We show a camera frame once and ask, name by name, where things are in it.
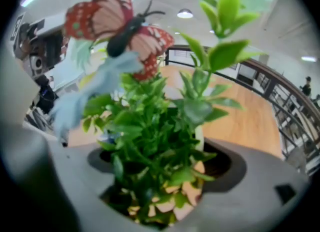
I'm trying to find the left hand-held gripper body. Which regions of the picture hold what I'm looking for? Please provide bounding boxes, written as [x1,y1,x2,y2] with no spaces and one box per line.
[10,12,66,79]

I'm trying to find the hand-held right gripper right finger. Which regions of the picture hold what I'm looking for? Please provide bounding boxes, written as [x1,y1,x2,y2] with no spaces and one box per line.
[164,137,311,232]

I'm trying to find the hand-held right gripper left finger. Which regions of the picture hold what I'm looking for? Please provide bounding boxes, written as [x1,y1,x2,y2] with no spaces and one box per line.
[1,123,161,232]

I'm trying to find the red butterfly decoration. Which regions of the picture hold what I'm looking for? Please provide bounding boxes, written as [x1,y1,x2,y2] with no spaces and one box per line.
[63,0,175,81]

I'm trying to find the artificial flowers with green leaves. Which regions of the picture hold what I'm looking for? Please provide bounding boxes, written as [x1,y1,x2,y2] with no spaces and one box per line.
[49,0,279,229]

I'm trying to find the black metal railing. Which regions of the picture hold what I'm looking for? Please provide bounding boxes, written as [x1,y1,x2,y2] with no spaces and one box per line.
[164,45,320,176]

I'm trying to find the round ceiling lamp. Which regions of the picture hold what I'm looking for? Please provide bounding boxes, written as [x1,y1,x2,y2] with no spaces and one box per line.
[176,8,194,19]

